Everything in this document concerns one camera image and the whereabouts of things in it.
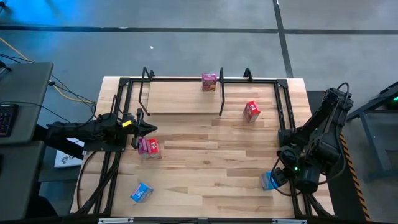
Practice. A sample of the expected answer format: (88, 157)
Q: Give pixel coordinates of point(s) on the silver metal bracket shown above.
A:
(289, 221)
(115, 220)

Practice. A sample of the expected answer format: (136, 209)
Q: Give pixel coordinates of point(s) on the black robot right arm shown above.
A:
(323, 137)

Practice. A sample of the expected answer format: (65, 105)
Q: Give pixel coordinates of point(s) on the black metal table frame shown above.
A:
(264, 81)

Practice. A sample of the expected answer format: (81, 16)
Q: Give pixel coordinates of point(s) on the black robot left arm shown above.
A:
(87, 132)

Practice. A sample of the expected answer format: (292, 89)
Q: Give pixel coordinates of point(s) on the wooden shelf with black frame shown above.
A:
(183, 98)

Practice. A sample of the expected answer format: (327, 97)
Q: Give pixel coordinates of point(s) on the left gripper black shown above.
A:
(138, 130)

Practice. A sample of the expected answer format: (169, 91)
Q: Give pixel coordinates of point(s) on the purple Raisin Bran cereal box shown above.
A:
(143, 148)
(209, 82)

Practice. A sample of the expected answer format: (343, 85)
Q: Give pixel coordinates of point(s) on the blue Rice Krispies cereal box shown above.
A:
(265, 182)
(141, 193)

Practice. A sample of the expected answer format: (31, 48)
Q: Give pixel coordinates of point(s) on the black platform with hazard stripe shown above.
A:
(354, 177)

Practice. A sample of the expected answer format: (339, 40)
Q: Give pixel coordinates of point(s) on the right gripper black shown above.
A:
(286, 177)

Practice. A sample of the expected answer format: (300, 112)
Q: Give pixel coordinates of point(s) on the red Froot Loops cereal box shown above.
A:
(251, 112)
(154, 148)

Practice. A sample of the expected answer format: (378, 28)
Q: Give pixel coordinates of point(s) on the grey desk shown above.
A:
(18, 180)
(28, 93)

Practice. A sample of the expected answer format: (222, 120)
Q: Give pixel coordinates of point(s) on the black metal bracket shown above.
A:
(248, 74)

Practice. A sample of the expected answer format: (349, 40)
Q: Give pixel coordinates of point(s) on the dark metal cart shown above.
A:
(373, 140)

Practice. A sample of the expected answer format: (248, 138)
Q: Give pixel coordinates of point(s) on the black backlit keyboard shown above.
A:
(7, 119)

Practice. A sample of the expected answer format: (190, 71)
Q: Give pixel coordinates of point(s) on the white printed box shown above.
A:
(65, 160)

